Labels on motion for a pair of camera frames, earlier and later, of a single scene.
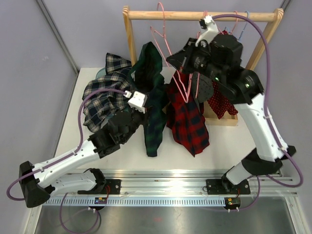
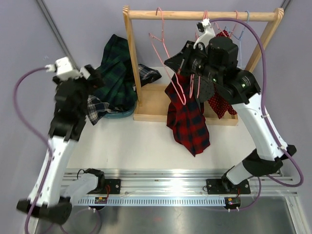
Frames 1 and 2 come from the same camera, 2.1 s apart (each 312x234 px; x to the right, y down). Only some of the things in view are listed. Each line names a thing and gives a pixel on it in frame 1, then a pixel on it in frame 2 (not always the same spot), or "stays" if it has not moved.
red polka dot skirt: [220, 104] stays
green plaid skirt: [146, 76] → [119, 90]
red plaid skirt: [183, 114] stays
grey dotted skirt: [203, 88] stays
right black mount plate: [225, 186] stays
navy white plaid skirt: [99, 106] → [96, 108]
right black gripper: [189, 51] stays
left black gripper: [143, 115] → [92, 84]
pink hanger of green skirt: [164, 36] → [156, 49]
